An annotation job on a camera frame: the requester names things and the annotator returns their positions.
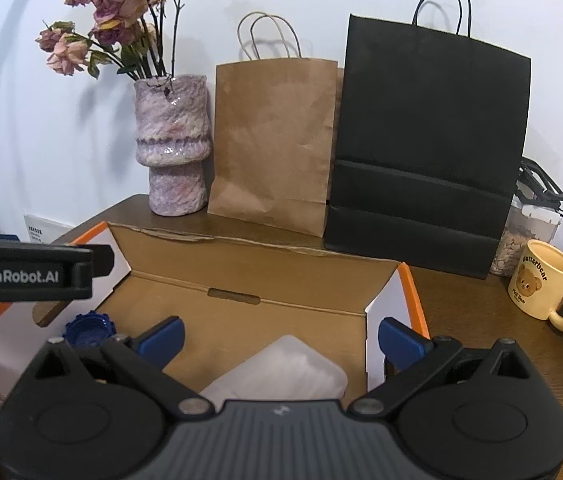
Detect purple knitted-look vase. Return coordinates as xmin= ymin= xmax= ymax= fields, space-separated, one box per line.
xmin=134 ymin=74 xmax=212 ymax=217

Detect orange cardboard box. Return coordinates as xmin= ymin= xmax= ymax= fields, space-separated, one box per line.
xmin=0 ymin=220 xmax=431 ymax=396

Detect dried pink roses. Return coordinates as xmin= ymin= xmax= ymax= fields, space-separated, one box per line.
xmin=36 ymin=0 xmax=185 ymax=81

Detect brown paper bag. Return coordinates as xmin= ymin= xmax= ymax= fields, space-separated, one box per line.
xmin=206 ymin=11 xmax=345 ymax=238

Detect yellow bear mug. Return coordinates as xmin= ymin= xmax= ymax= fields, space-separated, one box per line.
xmin=514 ymin=240 xmax=563 ymax=333

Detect blue ridged lid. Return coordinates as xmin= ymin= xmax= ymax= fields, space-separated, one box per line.
xmin=64 ymin=312 xmax=117 ymax=350

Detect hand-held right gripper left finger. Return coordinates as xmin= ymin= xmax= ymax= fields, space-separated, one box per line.
xmin=26 ymin=316 xmax=212 ymax=418

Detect clear jar of nuts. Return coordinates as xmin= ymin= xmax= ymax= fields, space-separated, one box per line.
xmin=489 ymin=157 xmax=563 ymax=277

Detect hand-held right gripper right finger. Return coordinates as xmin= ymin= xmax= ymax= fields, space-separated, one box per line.
xmin=349 ymin=317 xmax=542 ymax=418

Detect translucent plastic container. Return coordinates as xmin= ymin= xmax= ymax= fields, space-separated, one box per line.
xmin=199 ymin=335 xmax=348 ymax=408

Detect black paper bag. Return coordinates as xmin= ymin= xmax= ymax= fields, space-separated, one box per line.
xmin=324 ymin=0 xmax=532 ymax=281

